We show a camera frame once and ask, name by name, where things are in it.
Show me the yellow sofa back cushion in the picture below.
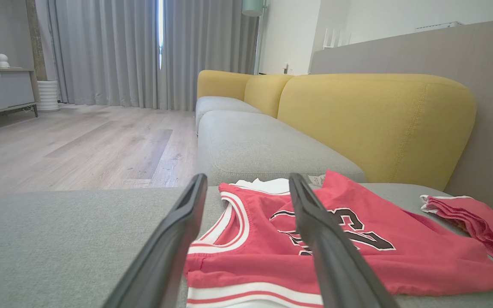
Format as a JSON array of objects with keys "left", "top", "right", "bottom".
[
  {"left": 277, "top": 74, "right": 477, "bottom": 192},
  {"left": 244, "top": 74, "right": 294, "bottom": 118},
  {"left": 197, "top": 70, "right": 253, "bottom": 101}
]

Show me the grey sofa seat cushion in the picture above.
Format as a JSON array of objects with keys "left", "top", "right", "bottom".
[
  {"left": 195, "top": 96, "right": 262, "bottom": 133},
  {"left": 197, "top": 110, "right": 367, "bottom": 187}
]

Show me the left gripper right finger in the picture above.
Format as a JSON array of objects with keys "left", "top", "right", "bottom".
[{"left": 288, "top": 172, "right": 401, "bottom": 308}]

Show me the pale green floor lamp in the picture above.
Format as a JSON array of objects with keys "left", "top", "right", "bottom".
[{"left": 241, "top": 0, "right": 269, "bottom": 75}]

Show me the red basketball jersey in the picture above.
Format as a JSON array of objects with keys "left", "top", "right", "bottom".
[{"left": 184, "top": 170, "right": 493, "bottom": 308}]

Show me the grey pleated curtain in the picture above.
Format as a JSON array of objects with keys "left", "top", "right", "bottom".
[
  {"left": 162, "top": 0, "right": 259, "bottom": 112},
  {"left": 48, "top": 0, "right": 160, "bottom": 110}
]

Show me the grey sideboard cabinet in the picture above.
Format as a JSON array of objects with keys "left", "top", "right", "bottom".
[{"left": 0, "top": 68, "right": 39, "bottom": 119}]

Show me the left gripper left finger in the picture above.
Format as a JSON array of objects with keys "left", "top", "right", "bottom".
[{"left": 103, "top": 173, "right": 208, "bottom": 308}]

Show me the red shorts white trim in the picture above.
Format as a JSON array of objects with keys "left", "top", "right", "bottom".
[{"left": 420, "top": 195, "right": 493, "bottom": 264}]

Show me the white ribbed vase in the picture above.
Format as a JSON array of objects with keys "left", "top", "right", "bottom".
[{"left": 37, "top": 80, "right": 61, "bottom": 113}]

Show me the white slatted rack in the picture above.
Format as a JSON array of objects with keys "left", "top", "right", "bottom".
[{"left": 323, "top": 28, "right": 352, "bottom": 48}]

